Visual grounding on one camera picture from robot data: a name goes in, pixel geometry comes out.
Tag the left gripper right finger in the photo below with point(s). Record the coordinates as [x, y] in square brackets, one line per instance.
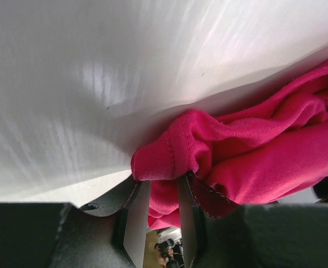
[202, 212]

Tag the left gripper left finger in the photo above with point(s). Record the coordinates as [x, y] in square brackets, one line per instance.
[127, 203]

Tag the pink t shirt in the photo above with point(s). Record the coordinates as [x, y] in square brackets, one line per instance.
[255, 156]

